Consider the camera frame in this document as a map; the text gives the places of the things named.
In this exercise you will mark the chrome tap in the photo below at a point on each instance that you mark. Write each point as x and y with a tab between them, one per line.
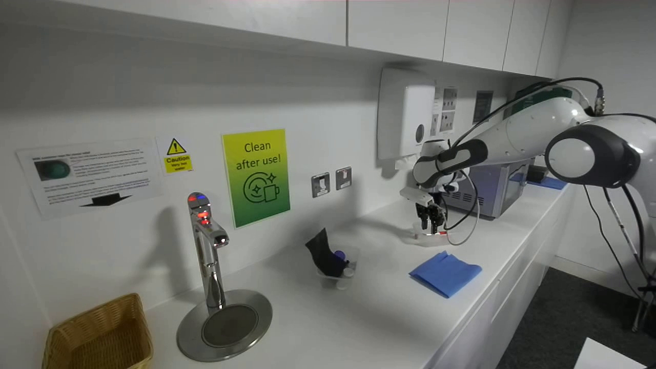
207	239

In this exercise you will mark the yellow warning sticker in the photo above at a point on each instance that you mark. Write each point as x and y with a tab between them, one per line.
177	158

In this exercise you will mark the white and red marker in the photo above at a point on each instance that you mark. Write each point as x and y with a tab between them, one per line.
444	231

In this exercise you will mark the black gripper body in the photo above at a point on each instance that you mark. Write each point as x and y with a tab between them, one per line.
431	209

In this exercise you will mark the white robot stand plate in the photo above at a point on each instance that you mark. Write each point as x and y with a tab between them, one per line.
607	355

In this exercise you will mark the blue and white sponge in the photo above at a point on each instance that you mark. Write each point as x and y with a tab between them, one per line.
341	259

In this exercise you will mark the white paper towel dispenser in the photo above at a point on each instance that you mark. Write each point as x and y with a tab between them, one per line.
402	116

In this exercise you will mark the white cabinet door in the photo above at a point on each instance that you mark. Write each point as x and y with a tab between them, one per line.
528	34
217	16
401	27
478	30
498	299

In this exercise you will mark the blue folded cloth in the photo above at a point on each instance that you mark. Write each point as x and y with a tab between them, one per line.
445	275

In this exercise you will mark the white printed notice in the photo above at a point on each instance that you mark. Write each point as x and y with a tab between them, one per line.
95	174

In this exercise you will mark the blue flat item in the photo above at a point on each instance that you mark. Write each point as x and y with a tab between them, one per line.
549	183

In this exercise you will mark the green clean-after-use sign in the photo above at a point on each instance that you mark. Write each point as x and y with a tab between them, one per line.
257	177

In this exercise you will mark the black rectangular block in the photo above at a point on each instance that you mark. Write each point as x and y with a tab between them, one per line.
321	253

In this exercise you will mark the white lower cabinet door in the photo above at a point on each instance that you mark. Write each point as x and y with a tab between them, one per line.
498	299

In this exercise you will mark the black wall socket panel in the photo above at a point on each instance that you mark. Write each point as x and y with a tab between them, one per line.
483	104

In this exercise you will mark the white upper cabinet door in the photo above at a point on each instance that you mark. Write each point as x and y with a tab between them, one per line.
528	34
217	16
401	27
478	30

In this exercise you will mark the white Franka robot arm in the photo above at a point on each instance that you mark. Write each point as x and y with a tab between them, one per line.
533	125

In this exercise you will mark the silver wall switch plate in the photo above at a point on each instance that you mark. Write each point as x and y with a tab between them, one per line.
321	185
343	178

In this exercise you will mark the stainless steel appliance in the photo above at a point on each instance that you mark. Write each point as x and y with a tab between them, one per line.
502	191

